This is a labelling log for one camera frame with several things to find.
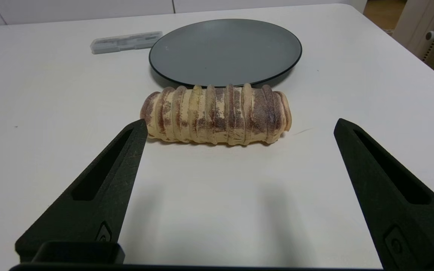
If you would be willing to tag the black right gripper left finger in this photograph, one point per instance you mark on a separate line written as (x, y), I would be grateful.
(100, 195)

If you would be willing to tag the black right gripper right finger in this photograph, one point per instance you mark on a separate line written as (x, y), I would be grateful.
(401, 210)

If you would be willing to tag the grey rectangular block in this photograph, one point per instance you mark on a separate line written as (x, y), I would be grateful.
(124, 42)

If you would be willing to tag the gray round plate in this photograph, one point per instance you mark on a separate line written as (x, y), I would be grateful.
(224, 51)

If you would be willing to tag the ridged brown bread roll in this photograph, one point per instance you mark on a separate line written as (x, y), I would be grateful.
(217, 114)

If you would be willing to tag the white pegboard shelf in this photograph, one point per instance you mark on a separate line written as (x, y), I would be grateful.
(416, 26)

